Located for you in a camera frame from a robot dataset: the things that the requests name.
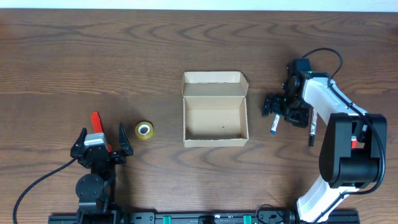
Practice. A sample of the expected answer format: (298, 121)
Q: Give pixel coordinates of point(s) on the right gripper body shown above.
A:
(283, 104)

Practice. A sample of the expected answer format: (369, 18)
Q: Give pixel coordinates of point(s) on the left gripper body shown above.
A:
(115, 160)

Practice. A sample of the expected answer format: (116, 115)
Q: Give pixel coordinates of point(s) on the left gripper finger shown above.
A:
(79, 143)
(123, 142)

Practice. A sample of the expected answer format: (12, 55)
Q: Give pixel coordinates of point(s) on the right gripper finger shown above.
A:
(298, 118)
(267, 106)

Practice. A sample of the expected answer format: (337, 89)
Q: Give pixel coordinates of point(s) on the black whiteboard marker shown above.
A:
(313, 127)

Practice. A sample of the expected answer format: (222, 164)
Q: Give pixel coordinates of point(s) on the blue whiteboard marker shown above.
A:
(275, 124)

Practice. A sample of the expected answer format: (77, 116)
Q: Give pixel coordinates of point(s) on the yellow tape roll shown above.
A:
(144, 130)

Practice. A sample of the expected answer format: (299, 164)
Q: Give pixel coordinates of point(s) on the red black stapler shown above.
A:
(353, 142)

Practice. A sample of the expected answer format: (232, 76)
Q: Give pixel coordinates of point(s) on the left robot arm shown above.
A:
(96, 189)

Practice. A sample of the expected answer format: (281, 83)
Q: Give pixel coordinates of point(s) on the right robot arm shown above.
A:
(352, 159)

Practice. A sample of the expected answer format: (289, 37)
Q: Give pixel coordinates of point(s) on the open cardboard box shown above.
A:
(215, 109)

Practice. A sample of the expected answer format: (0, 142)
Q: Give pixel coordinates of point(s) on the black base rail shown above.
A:
(263, 216)

